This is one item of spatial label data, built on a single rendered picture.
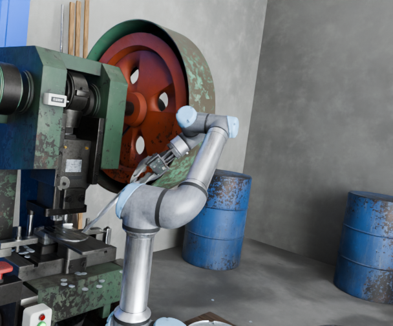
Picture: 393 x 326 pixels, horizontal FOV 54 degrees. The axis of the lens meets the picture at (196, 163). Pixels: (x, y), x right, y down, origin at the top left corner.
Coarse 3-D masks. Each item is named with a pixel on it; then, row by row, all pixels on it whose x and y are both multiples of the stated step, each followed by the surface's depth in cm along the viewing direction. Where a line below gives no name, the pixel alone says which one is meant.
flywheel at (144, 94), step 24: (120, 48) 191; (144, 48) 183; (168, 48) 171; (144, 72) 185; (168, 72) 175; (144, 96) 185; (168, 96) 175; (144, 120) 185; (168, 120) 175; (144, 144) 184; (120, 168) 191
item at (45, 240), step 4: (44, 228) 163; (48, 228) 164; (52, 228) 168; (56, 228) 167; (60, 228) 166; (64, 228) 167; (68, 228) 168; (72, 228) 169; (36, 232) 161; (40, 232) 159; (44, 232) 158; (48, 232) 159; (52, 232) 160; (36, 236) 161; (40, 236) 159; (44, 236) 157; (40, 240) 159; (44, 240) 157; (48, 240) 158; (52, 240) 160
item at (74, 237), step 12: (60, 240) 152; (72, 240) 152; (84, 240) 155; (96, 240) 157; (60, 252) 154; (72, 252) 153; (84, 252) 142; (96, 252) 147; (72, 264) 154; (84, 264) 157
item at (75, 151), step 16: (64, 144) 153; (80, 144) 159; (64, 160) 154; (80, 160) 160; (64, 176) 155; (80, 176) 161; (48, 192) 155; (64, 192) 153; (80, 192) 159; (64, 208) 154
